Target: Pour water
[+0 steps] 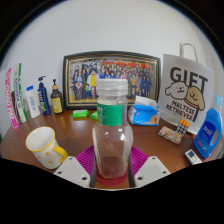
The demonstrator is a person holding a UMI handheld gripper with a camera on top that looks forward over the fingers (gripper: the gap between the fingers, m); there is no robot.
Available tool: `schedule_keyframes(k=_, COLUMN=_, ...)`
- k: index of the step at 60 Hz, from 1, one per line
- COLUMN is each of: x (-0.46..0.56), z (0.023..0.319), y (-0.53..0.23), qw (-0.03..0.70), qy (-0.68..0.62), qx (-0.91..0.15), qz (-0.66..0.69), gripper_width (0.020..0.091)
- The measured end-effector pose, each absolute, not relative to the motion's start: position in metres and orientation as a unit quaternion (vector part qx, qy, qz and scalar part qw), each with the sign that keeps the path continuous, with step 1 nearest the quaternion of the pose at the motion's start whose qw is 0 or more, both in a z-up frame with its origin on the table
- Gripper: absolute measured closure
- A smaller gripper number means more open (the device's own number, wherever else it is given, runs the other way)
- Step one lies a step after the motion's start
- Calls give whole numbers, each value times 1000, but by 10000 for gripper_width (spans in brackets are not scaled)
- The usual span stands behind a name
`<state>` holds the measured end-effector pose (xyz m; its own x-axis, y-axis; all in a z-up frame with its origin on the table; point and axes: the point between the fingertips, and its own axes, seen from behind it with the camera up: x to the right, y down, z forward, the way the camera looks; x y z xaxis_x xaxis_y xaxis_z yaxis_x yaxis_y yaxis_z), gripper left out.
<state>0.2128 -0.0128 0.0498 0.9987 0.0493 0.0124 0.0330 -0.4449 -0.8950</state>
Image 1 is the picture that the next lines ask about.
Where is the dark blue pump bottle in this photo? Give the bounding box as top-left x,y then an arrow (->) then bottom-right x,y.
36,75 -> 52,117

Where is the brown yellow-labelled pump bottle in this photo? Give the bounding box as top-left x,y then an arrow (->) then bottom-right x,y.
50,78 -> 65,115

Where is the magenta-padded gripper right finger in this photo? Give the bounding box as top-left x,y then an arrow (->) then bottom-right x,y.
127,145 -> 172,189

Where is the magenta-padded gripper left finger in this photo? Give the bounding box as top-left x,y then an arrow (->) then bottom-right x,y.
52,144 -> 98,189

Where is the white remote control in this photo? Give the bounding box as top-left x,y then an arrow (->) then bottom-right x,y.
184,148 -> 203,166

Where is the white printed paper bag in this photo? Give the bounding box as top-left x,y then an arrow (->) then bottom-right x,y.
157,41 -> 214,136

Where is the white yellow-rimmed mug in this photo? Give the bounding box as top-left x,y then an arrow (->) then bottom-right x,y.
25,126 -> 69,170

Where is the small green box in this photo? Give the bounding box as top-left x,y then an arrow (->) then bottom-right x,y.
71,109 -> 90,119
90,110 -> 100,121

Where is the framed group photo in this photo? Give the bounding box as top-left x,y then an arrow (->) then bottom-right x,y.
62,50 -> 162,111

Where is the blue detergent bottle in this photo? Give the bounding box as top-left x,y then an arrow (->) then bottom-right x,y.
193,93 -> 224,160

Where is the blue tissue pack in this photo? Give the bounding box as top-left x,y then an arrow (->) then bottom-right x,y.
128,95 -> 161,127

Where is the white blue-capped bottle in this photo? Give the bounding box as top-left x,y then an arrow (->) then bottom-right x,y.
25,85 -> 42,120

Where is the small puzzle cube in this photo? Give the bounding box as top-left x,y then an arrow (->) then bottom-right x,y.
175,118 -> 191,136

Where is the clear green-labelled plastic bottle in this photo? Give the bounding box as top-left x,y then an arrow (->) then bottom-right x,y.
91,78 -> 134,180

